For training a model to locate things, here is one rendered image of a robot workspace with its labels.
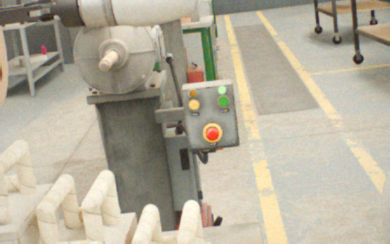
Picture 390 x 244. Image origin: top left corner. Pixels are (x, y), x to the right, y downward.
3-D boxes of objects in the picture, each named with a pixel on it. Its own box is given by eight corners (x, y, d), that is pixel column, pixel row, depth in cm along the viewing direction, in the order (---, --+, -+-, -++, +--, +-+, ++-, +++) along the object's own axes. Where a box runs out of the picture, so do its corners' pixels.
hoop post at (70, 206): (67, 224, 155) (59, 180, 153) (82, 222, 155) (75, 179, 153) (63, 230, 152) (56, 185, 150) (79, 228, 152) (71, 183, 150)
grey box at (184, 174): (176, 199, 278) (156, 50, 266) (205, 195, 277) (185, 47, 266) (174, 213, 263) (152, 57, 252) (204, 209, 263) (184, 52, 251)
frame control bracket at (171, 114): (157, 121, 251) (155, 109, 250) (214, 114, 250) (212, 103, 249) (156, 124, 247) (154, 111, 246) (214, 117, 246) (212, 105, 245)
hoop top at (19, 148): (15, 153, 153) (12, 138, 152) (31, 152, 152) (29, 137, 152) (-16, 184, 133) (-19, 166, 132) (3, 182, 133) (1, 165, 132)
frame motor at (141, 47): (97, 79, 276) (87, 8, 270) (171, 71, 274) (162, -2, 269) (78, 102, 236) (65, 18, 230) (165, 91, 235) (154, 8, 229)
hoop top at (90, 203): (101, 184, 153) (98, 168, 152) (117, 182, 153) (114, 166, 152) (81, 219, 134) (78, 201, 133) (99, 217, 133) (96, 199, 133)
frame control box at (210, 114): (178, 152, 263) (168, 78, 258) (239, 145, 262) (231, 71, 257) (174, 172, 239) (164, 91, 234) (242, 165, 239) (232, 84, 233)
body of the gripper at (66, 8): (81, 28, 132) (29, 35, 132) (90, 23, 140) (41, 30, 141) (74, -16, 130) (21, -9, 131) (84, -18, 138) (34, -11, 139)
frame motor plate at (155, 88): (103, 85, 280) (101, 75, 279) (167, 77, 279) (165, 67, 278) (87, 105, 245) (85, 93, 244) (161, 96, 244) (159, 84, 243)
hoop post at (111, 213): (106, 220, 155) (99, 176, 153) (122, 219, 155) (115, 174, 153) (104, 226, 152) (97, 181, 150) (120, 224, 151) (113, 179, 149)
